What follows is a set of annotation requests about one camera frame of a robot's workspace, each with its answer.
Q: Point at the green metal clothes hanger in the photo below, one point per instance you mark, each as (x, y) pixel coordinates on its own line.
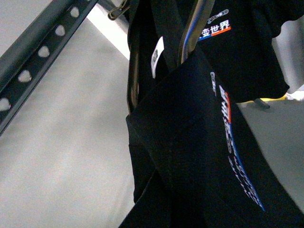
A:
(179, 39)

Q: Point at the white garment neck label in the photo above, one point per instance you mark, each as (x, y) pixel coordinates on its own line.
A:
(159, 48)

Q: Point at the black printed t-shirt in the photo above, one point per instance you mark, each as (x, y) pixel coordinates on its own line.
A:
(237, 42)
(207, 168)

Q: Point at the perforated black rack upright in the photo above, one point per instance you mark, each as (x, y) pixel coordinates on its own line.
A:
(26, 61)

